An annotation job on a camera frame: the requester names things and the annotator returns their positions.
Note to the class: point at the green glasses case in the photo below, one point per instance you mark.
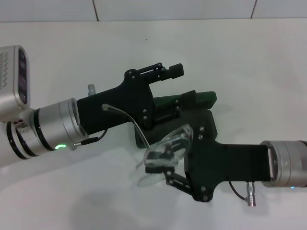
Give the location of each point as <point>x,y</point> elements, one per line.
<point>206,98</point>

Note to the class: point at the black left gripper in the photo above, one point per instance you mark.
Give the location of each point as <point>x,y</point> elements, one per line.
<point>115,105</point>

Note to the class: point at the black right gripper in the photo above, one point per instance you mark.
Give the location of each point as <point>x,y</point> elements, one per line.
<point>239,163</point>

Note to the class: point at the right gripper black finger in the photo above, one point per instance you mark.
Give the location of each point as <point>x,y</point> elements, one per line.
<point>156,158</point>

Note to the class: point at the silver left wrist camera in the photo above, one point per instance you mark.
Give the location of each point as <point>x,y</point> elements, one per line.
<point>12,95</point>

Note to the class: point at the clear white glasses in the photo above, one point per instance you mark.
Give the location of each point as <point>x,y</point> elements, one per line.
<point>149,180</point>

